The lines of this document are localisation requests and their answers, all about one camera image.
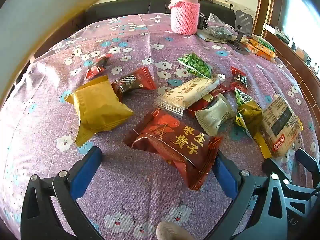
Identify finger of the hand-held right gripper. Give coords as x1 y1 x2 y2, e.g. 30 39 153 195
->
262 158 292 183
297 148 320 180

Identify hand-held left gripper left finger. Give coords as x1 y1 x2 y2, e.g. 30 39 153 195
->
20 145 105 240

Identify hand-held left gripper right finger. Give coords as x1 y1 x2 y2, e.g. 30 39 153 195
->
212 150 296 240

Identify clear biscuit packet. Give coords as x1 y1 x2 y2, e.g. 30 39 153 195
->
261 94 304 158

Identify green and gold snack packet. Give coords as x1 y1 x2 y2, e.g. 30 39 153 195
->
234 87 273 159

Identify grey-white snack packet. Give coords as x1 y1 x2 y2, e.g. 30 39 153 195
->
195 93 238 137

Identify yellow snack packet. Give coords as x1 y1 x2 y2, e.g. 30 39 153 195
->
64 75 134 147

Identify large dark red snack packet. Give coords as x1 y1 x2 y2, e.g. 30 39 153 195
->
122 108 223 191

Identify red packet with gold swirl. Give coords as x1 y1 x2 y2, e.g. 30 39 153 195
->
186 84 235 118

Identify long cream snack packet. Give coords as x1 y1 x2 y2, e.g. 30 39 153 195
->
154 76 225 117

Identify red packet with dark label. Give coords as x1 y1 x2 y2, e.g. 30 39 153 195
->
230 66 248 94

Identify brown and red candy packet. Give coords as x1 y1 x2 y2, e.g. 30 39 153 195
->
111 67 157 103

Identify small red candy packet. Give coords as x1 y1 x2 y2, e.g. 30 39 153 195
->
86 54 112 80

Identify green pea snack packet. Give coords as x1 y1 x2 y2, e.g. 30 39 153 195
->
177 52 213 79

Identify wooden display cabinet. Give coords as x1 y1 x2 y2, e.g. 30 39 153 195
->
257 0 320 100

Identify orange flat box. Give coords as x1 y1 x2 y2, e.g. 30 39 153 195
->
244 42 277 62

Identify green flat box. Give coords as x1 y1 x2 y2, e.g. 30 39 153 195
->
247 36 275 51

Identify purple floral tablecloth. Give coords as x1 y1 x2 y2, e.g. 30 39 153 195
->
0 12 318 240

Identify clear plastic bag items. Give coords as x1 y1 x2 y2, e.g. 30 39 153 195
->
207 26 237 43

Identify grey phone stand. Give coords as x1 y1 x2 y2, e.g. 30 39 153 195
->
231 9 254 52

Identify small black device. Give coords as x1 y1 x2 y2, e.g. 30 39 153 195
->
199 12 209 29

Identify clear plastic bag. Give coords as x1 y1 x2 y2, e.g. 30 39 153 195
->
207 12 226 27

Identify black sofa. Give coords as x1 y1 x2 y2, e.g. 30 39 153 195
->
85 0 238 28

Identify pink thermos with knit sleeve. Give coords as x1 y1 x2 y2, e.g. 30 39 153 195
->
168 0 200 35

